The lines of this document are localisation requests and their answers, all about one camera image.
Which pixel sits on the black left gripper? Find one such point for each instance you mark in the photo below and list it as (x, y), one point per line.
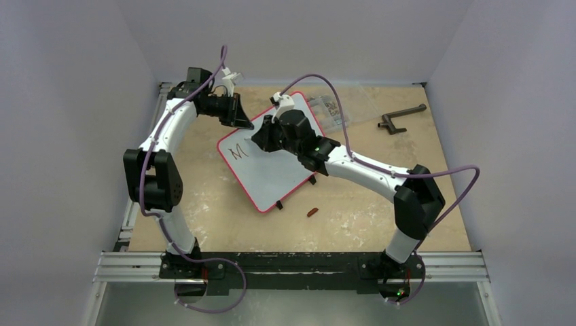
(236, 116)

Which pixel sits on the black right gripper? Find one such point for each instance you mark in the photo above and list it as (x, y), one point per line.
(268, 138)

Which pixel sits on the pink framed whiteboard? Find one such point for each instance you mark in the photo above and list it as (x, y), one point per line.
(264, 177)

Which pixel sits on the red marker cap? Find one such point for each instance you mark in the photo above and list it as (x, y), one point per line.
(312, 212)

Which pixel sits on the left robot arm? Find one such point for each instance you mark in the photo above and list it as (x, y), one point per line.
(152, 175)

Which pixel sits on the clear plastic screw box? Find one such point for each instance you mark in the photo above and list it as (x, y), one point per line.
(356, 106)

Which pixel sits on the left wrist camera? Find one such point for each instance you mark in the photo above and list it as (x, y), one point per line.
(230, 79)

